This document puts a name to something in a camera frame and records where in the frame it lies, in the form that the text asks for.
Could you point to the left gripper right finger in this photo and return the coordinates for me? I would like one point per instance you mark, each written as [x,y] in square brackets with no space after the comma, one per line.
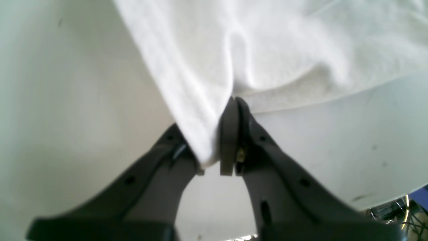
[288,203]

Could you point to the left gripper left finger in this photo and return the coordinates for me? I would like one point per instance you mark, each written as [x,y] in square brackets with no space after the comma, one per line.
[140,205]

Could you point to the white printed T-shirt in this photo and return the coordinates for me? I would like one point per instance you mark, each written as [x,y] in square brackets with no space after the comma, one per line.
[275,54]

